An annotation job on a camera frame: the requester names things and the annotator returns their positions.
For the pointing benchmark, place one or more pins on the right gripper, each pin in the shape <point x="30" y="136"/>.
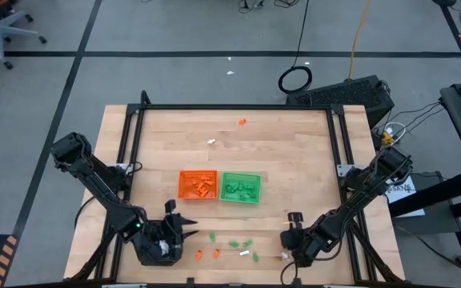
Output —
<point x="302" y="242"/>

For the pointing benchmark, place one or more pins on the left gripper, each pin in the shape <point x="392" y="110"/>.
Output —
<point x="172" y="228"/>

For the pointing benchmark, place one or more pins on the white skeleton figure toy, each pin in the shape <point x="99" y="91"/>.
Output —
<point x="161" y="242"/>
<point x="284" y="254"/>
<point x="163" y="250"/>
<point x="211" y="141"/>
<point x="244" y="253"/>

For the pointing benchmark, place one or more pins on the green monster figure toy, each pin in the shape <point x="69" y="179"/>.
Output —
<point x="251" y="188"/>
<point x="255" y="257"/>
<point x="241" y="196"/>
<point x="230" y="186"/>
<point x="247" y="242"/>
<point x="233" y="243"/>
<point x="252" y="197"/>
<point x="212" y="236"/>

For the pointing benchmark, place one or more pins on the green plastic basket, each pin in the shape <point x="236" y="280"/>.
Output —
<point x="225" y="178"/>

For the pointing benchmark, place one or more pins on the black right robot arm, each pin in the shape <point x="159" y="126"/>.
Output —
<point x="358" y="196"/>

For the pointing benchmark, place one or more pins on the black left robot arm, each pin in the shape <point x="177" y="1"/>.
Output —
<point x="102" y="188"/>

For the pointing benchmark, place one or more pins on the orange plastic basket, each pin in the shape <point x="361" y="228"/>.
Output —
<point x="184" y="176"/>

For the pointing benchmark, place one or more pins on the white printed paper sheet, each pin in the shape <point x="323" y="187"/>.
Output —
<point x="408" y="202"/>

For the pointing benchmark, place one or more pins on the black computer case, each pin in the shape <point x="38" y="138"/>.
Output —
<point x="342" y="96"/>

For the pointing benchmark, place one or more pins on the black frame bracket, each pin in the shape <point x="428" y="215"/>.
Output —
<point x="295" y="282"/>
<point x="191" y="282"/>

